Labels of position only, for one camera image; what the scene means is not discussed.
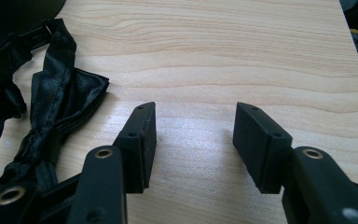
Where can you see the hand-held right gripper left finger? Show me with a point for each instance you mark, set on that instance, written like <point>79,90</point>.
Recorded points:
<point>136,146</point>

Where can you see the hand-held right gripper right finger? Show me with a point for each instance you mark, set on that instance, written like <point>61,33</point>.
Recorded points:
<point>258,146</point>

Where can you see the black satin bow tie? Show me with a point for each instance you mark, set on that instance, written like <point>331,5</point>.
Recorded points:
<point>56,93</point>

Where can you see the black round object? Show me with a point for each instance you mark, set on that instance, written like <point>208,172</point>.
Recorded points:
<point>12,21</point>

